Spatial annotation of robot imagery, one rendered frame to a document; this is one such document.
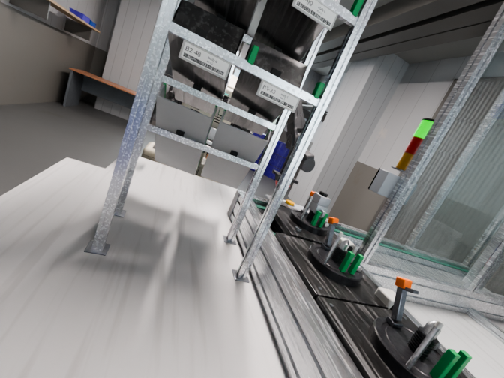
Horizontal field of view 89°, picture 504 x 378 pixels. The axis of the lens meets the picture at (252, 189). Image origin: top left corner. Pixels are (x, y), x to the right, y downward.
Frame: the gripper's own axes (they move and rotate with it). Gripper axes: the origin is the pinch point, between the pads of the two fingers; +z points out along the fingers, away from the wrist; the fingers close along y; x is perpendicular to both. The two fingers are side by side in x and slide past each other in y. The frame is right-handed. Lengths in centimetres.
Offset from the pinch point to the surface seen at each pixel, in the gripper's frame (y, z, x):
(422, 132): 15, -40, -35
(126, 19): -207, -114, 618
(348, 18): -24, -48, -43
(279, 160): 232, 41, 531
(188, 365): -35, 12, -66
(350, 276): -1, -1, -53
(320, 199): 2.8, -9.7, -24.2
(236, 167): -26.7, -9.4, -21.0
